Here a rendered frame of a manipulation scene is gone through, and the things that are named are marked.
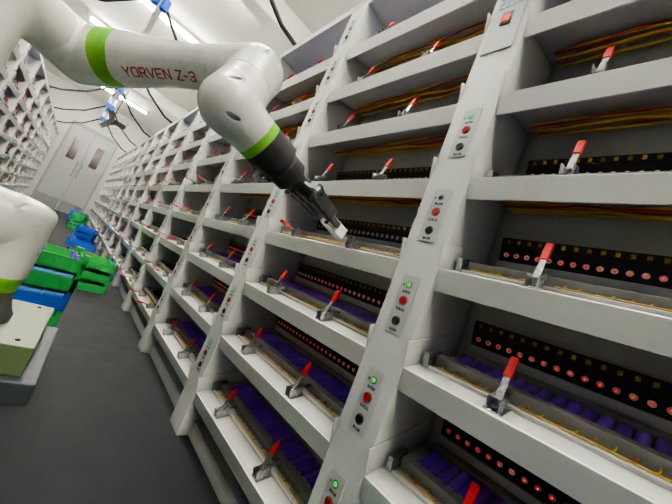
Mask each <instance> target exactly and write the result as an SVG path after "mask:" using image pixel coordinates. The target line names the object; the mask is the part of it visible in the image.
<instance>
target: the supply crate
mask: <svg viewBox="0 0 672 504"><path fill-rule="evenodd" d="M45 246H46V248H45V250H42V252H41V254H40V256H39V257H38V259H37V261H36V263H35V264H39V265H43V266H47V267H51V268H55V269H60V270H64V271H68V272H72V273H76V274H81V275H82V274H83V272H84V271H85V269H86V267H87V265H88V263H89V261H90V259H91V256H89V255H86V254H85V255H84V257H83V256H82V255H81V254H80V252H81V250H82V247H79V246H76V248H75V250H74V251H76V252H78V253H77V254H78V255H80V256H81V257H80V259H79V260H78V259H74V258H71V257H70V255H71V253H72V251H73V250H69V249H66V248H62V247H59V246H55V245H51V244H48V243H46V245H45Z"/></svg>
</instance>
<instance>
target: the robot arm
mask: <svg viewBox="0 0 672 504"><path fill-rule="evenodd" d="M20 39H24V40H25V41H26V42H27V43H29V44H30V45H31V46H33V47H34V48H35V49H36V50H37V51H38V52H39V53H40V54H41V55H42V56H43V57H44V58H45V59H46V60H47V61H49V62H50V63H51V64H52V65H53V66H54V67H55V68H56V69H57V70H58V71H59V72H60V73H61V74H63V75H64V76H65V77H67V78H68V79H70V80H72V81H74V82H76V83H79V84H83V85H88V86H98V87H112V88H176V89H190V90H198V94H197V106H198V110H199V113H200V115H201V118H202V119H203V121H204V122H205V124H206V125H207V126H208V127H209V128H210V129H211V130H212V131H214V132H215V133H217V134H218V135H220V136H221V137H222V138H224V139H225V140H226V141H227V142H229V143H230V144H231V145H232V146H233V147H234V148H235V149H236V150H237V151H238V152H239V153H240V154H241V155H242V156H243V157H244V158H245V159H246V160H247V161H248V162H249V163H250V164H251V165H252V169H253V170H254V171H255V173H254V175H253V176H252V177H253V178H254V179H257V177H259V176H260V177H263V178H269V179H270V180H271V181H272V182H273V183H274V184H275V185H276V186H277V187H278V188H279V189H281V190H284V189H285V190H284V193H285V194H286V195H287V196H289V197H290V198H291V199H292V200H293V201H295V202H296V203H297V204H298V205H299V206H300V207H301V208H302V209H303V210H304V211H305V212H306V213H307V214H308V215H309V216H310V217H311V218H314V217H315V218H316V219H317V220H320V222H321V223H322V224H323V225H324V227H325V228H326V229H327V230H328V231H329V232H330V233H331V234H332V236H333V237H334V238H336V239H337V237H338V238H339V239H342V238H343V237H344V235H345V234H346V232H347V229H346V228H345V227H344V226H343V225H342V223H341V222H340V221H339V220H338V219H337V218H336V214H337V213H338V211H337V210H336V208H335V207H334V205H333V204H332V202H331V201H330V199H329V197H328V196H327V194H326V193H325V191H324V188H323V185H322V184H320V183H319V184H318V185H317V186H316V185H314V184H312V182H311V181H310V180H309V179H308V178H307V177H306V176H305V175H304V171H305V166H304V165H303V163H302V162H301V161H300V160H299V158H298V157H297V156H296V155H295V154H296V148H295V147H294V146H293V144H292V143H291V142H290V141H289V137H288V136H287V137H286V136H285V134H284V133H283V132H282V131H281V129H280V128H279V127H278V126H277V124H276V123H275V122H274V121H273V119H272V118H271V117H270V115H269V114H268V112H267V111H266V109H265V108H266V106H267V105H268V104H269V102H270V101H271V100H272V99H273V98H274V97H275V96H276V95H277V94H278V92H279V91H280V89H281V87H282V83H283V68H282V65H281V62H280V60H279V58H278V56H277V55H276V54H275V52H274V51H273V50H272V49H270V48H269V47H268V46H266V45H264V44H262V43H258V42H246V43H226V44H215V43H194V42H184V41H176V40H169V39H163V38H158V37H153V36H148V35H144V34H140V33H135V32H131V31H126V30H121V29H116V28H110V27H104V26H98V25H91V24H86V23H85V22H84V21H83V20H82V19H81V18H80V17H79V16H77V15H76V14H75V13H74V12H73V11H72V10H71V9H70V8H69V7H68V6H67V5H66V4H65V2H64V1H63V0H0V71H1V69H2V67H3V66H4V64H5V62H6V60H7V59H8V57H9V56H10V54H11V52H12V51H13V49H14V48H15V46H16V45H17V43H18V42H19V40H20ZM57 223H58V216H57V214H56V212H55V211H53V210H52V209H51V208H49V207H48V206H46V205H45V204H43V203H41V202H39V201H37V200H35V199H33V198H31V197H28V196H26V195H23V194H20V193H17V192H15V191H12V190H9V189H6V188H4V187H1V186H0V324H4V323H7V322H9V321H10V319H11V317H12V316H13V310H12V301H13V297H14V294H15V292H16V290H17V289H18V287H19V286H20V285H21V284H22V283H23V282H24V281H25V280H26V279H27V277H28V275H29V273H30V271H31V270H32V268H33V266H34V264H35V263H36V261H37V259H38V257H39V256H40V254H41V252H42V250H43V248H44V247H45V245H46V243H47V241H48V239H49V238H50V236H51V234H52V232H53V230H54V228H55V226H56V225H57Z"/></svg>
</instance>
